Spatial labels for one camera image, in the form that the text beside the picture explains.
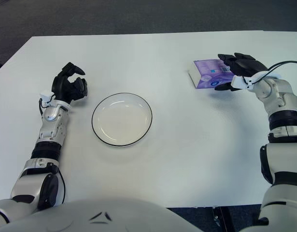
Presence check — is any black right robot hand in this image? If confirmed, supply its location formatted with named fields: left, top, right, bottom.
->
left=214, top=52, right=269, bottom=92

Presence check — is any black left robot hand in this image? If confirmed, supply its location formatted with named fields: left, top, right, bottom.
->
left=51, top=62, right=88, bottom=105

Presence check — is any purple tissue paper pack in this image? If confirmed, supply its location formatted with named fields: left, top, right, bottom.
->
left=187, top=58, right=236, bottom=89

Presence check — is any white plate with black rim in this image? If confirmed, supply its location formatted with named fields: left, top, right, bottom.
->
left=91, top=92, right=153, bottom=146

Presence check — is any silver robot torso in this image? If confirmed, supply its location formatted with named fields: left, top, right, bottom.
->
left=0, top=196, right=202, bottom=232

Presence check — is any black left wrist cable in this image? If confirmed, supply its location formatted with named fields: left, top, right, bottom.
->
left=38, top=95, right=54, bottom=117

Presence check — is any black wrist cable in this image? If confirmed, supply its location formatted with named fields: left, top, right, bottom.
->
left=243, top=60, right=297, bottom=83
left=38, top=95, right=54, bottom=117

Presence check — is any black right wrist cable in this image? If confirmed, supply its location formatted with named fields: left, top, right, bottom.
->
left=243, top=60, right=297, bottom=83

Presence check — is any black left elbow cable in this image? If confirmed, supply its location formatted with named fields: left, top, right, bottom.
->
left=55, top=166, right=66, bottom=204

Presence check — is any black table leg frame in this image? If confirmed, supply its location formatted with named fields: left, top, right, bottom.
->
left=211, top=205, right=232, bottom=232

